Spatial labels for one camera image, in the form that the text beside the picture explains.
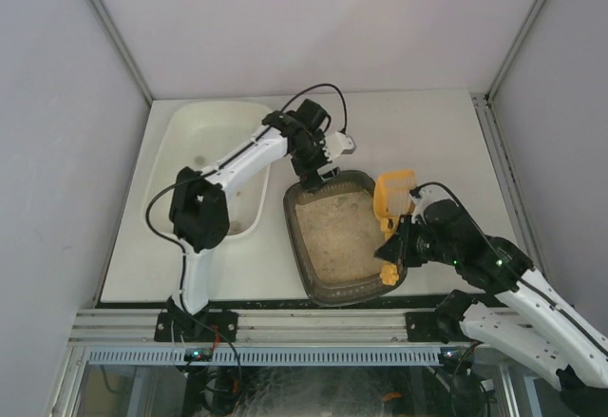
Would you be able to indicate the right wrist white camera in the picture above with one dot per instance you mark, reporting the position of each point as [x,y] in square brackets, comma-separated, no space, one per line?
[420,198]

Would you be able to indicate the aluminium frame post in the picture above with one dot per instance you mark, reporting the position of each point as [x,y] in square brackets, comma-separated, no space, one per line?
[102,14]
[529,21]

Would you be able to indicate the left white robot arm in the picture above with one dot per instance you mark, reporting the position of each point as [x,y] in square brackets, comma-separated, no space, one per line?
[199,205]

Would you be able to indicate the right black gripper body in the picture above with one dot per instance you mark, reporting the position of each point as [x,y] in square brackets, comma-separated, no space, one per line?
[405,244]

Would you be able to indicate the wrist white camera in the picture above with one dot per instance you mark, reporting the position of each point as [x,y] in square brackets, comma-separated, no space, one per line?
[338,144]
[420,198]

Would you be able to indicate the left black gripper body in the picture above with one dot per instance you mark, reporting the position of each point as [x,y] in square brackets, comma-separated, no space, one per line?
[309,168]

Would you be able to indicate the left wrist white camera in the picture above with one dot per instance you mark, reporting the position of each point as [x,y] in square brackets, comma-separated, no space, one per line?
[338,144]

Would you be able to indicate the grey slotted cable duct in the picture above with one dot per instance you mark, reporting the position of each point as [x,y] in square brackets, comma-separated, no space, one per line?
[266,356]

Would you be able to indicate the dark grey litter box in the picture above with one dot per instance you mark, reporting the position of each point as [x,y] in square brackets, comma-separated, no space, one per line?
[334,233]

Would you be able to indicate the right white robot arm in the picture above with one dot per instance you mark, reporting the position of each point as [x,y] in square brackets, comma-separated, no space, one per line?
[562,347]

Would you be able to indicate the aluminium mounting rail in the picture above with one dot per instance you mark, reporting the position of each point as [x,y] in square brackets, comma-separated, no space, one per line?
[256,328]

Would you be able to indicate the yellow litter scoop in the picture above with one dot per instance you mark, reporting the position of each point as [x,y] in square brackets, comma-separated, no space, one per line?
[391,200]

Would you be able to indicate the aluminium frame post left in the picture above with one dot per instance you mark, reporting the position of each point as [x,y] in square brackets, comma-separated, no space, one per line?
[102,14]

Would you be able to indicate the white plastic tub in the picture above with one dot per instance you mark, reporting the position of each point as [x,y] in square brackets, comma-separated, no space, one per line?
[213,129]

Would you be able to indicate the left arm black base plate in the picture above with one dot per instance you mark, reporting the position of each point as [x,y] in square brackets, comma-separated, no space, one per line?
[208,325]

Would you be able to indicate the aluminium frame post right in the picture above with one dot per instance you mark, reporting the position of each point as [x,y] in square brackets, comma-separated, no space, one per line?
[529,21]

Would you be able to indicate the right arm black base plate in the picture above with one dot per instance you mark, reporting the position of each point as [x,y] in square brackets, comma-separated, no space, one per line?
[425,329]

